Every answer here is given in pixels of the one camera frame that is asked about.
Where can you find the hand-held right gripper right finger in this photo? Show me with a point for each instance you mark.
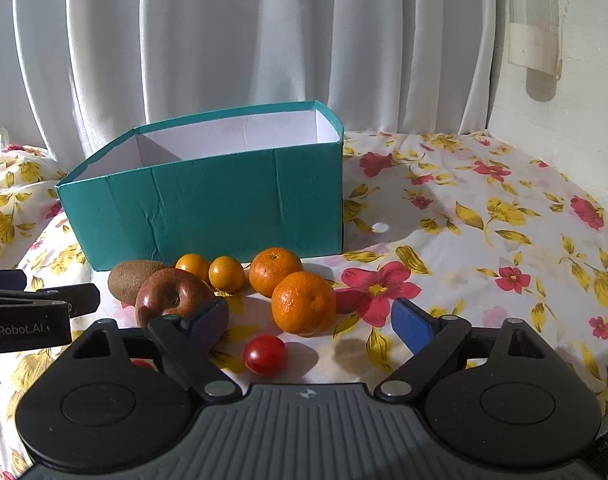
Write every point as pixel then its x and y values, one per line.
pixel 409 325

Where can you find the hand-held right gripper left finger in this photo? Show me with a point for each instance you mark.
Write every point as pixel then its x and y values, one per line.
pixel 209 320

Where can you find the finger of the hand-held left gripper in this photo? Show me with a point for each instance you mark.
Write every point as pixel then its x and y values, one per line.
pixel 3 279
pixel 58 297

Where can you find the small yellow orange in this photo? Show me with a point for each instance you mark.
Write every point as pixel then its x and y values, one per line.
pixel 226 273
pixel 191 266

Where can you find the red green apple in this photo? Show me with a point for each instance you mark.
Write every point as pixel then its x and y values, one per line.
pixel 168 292

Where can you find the red cherry tomato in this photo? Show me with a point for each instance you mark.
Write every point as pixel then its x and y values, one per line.
pixel 265 355

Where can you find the brown kiwi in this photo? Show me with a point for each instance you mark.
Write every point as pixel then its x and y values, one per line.
pixel 131 280

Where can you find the mandarin orange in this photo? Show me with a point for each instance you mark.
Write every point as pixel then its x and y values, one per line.
pixel 271 267
pixel 304 305

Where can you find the teal cardboard box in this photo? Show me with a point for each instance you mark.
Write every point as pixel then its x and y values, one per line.
pixel 208 210

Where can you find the floral tablecloth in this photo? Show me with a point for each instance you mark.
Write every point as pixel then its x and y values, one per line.
pixel 474 270

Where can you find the white curtain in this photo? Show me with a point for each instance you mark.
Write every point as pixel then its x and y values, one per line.
pixel 233 35

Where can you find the white plastic conduit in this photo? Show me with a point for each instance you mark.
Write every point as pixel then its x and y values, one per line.
pixel 534 15

